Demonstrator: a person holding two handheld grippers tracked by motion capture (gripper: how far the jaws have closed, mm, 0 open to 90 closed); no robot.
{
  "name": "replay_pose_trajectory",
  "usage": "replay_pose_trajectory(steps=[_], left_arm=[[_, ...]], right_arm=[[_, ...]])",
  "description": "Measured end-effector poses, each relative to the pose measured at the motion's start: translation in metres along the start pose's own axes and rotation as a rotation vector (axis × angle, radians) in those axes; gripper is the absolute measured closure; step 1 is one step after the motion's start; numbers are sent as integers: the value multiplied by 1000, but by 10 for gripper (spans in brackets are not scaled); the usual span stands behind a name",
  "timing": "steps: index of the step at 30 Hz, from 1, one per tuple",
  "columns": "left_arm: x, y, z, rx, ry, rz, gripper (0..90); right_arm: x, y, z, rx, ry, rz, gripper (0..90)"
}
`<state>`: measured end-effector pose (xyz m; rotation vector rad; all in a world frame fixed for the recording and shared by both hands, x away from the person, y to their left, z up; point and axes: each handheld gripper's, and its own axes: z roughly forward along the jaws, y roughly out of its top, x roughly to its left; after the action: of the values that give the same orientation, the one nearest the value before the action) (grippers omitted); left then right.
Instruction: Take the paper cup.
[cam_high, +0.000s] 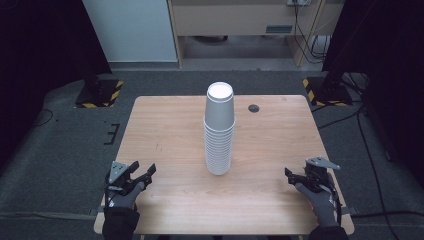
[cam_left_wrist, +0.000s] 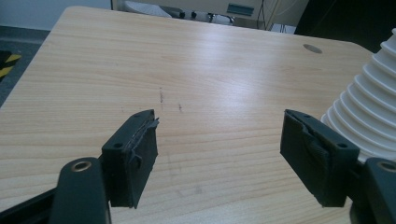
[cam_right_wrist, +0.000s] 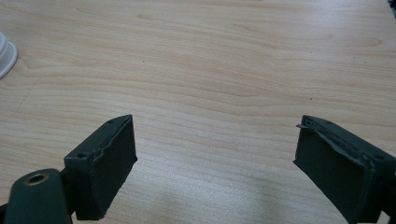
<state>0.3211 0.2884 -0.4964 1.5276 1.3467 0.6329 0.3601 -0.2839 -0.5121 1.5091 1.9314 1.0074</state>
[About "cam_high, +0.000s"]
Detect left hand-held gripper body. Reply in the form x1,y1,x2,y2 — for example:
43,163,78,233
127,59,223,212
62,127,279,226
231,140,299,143
105,160,148,198

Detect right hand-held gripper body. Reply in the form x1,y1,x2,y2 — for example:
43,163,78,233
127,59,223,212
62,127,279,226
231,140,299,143
301,156,342,195

